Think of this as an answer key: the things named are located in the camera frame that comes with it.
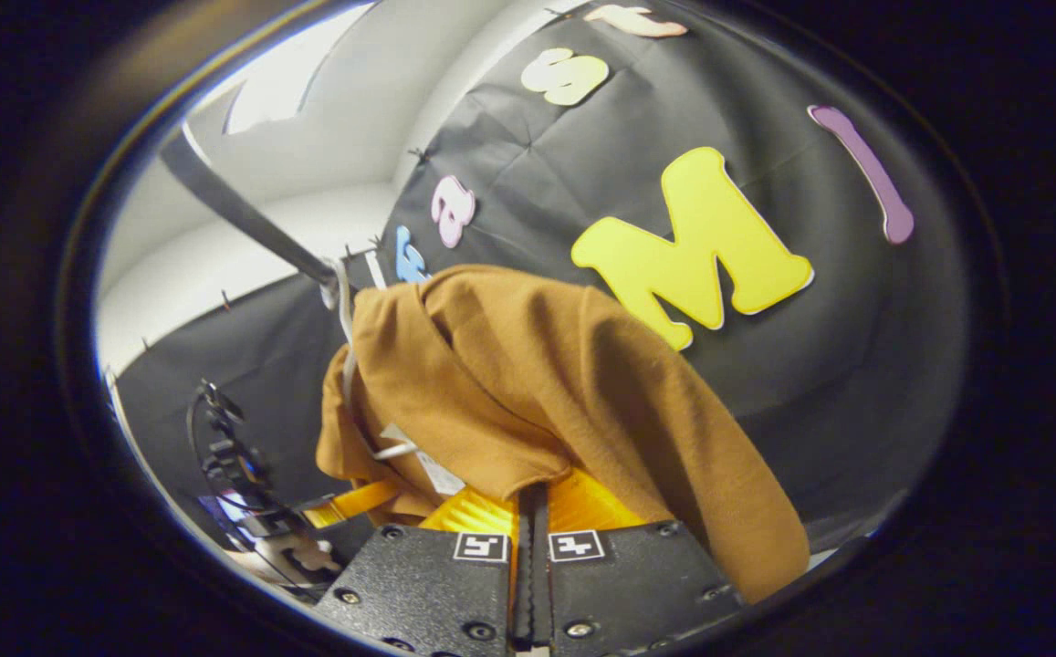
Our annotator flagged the white clothes hanger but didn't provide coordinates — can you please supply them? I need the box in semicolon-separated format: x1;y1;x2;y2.
320;258;421;463

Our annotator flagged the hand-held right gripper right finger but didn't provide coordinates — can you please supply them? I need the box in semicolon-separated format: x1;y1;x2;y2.
529;467;749;654

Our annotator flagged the ceiling light panel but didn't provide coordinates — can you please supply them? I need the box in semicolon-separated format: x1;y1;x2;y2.
223;3;375;136

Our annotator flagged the black backdrop cloth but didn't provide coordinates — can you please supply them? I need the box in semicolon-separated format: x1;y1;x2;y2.
113;0;971;548

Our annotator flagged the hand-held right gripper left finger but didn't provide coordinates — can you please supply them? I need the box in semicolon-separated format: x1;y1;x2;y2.
313;486;530;654

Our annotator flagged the brown shirt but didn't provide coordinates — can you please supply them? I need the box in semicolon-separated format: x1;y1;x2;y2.
315;264;812;605

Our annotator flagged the black garment rack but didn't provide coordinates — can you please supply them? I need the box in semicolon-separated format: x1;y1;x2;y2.
158;126;373;291

